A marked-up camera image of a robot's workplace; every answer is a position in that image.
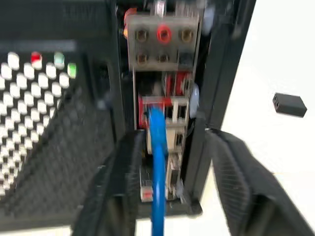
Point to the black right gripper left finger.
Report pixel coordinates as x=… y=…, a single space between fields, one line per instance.
x=115 y=186

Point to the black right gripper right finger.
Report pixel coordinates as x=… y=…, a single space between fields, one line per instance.
x=251 y=186

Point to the black computer tower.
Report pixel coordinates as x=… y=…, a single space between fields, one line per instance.
x=103 y=98

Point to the small black adapter box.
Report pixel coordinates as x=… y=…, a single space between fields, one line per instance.
x=290 y=105

